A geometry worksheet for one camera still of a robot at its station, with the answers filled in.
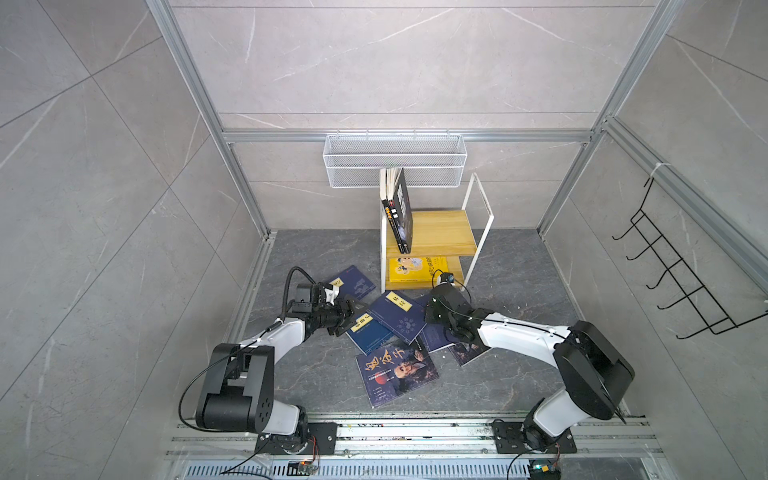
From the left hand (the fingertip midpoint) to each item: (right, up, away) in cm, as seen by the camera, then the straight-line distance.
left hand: (362, 307), depth 88 cm
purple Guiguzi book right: (+31, -13, 0) cm, 34 cm away
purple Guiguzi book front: (+9, -18, -4) cm, 20 cm away
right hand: (+20, +1, +4) cm, 20 cm away
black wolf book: (+12, +27, -5) cm, 30 cm away
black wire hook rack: (+77, +6, -24) cm, 80 cm away
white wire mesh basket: (-4, +46, +8) cm, 47 cm away
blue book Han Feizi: (+2, -9, +3) cm, 10 cm away
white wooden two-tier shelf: (+30, +22, +6) cm, 38 cm away
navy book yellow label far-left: (-5, +6, +17) cm, 19 cm away
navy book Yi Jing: (+14, -4, +5) cm, 15 cm away
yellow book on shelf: (+18, +11, +15) cm, 25 cm away
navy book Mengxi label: (+22, -9, 0) cm, 24 cm away
